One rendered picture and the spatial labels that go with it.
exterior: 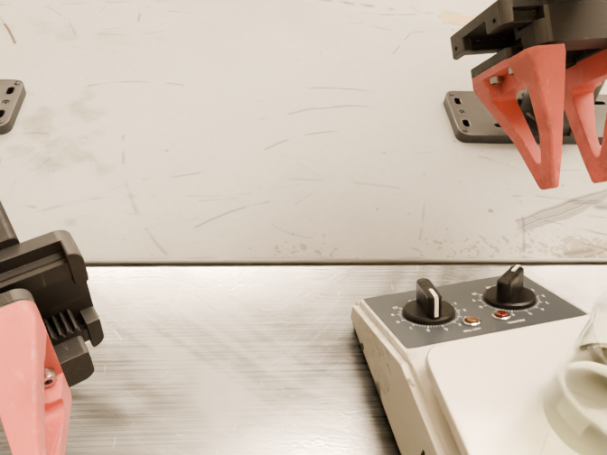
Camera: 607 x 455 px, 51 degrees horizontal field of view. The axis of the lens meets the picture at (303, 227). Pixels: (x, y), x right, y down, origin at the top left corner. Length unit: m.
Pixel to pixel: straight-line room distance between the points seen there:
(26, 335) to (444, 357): 0.20
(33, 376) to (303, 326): 0.25
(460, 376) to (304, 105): 0.36
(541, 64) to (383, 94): 0.31
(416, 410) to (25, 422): 0.20
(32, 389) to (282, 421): 0.21
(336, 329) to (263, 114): 0.25
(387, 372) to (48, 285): 0.20
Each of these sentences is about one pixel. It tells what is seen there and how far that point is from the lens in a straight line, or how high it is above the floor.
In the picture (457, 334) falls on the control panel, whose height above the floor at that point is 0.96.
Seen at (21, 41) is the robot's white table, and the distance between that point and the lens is 0.74.
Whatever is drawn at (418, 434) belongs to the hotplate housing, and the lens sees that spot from 0.35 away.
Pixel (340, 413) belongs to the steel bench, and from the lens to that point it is 0.41.
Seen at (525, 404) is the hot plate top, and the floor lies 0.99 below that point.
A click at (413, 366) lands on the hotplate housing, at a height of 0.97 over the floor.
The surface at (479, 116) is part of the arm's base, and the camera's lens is 0.63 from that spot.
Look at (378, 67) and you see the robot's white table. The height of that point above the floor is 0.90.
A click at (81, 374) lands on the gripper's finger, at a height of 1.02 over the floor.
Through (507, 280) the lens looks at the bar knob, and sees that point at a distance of 0.41.
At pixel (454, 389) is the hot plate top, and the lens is 0.33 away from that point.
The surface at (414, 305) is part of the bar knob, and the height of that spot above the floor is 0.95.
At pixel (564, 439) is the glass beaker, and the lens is 0.32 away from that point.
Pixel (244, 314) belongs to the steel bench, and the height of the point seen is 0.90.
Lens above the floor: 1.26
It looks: 47 degrees down
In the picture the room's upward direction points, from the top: 6 degrees clockwise
